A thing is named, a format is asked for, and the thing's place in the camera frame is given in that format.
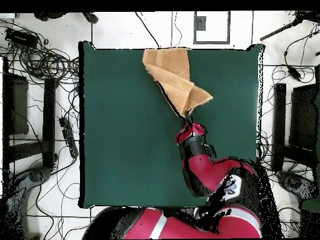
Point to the black electronics box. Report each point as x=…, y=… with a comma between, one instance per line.
x=21, y=37

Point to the black power strip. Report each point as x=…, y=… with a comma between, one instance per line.
x=68, y=137

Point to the black power adapter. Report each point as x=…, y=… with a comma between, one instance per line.
x=294, y=73

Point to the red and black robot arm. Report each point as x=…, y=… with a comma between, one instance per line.
x=207, y=172

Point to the dark green table cloth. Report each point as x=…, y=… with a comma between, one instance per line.
x=112, y=125

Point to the person's dark shoe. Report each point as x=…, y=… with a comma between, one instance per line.
x=46, y=16

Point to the black tripod leg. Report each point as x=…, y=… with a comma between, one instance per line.
x=280, y=30

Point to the grey square floor frame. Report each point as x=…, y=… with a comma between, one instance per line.
x=228, y=27

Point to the orange terry towel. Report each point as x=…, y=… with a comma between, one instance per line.
x=172, y=72

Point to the black metal stand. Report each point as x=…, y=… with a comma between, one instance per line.
x=279, y=125
x=48, y=120

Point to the black chair caster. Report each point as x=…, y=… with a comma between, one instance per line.
x=91, y=18

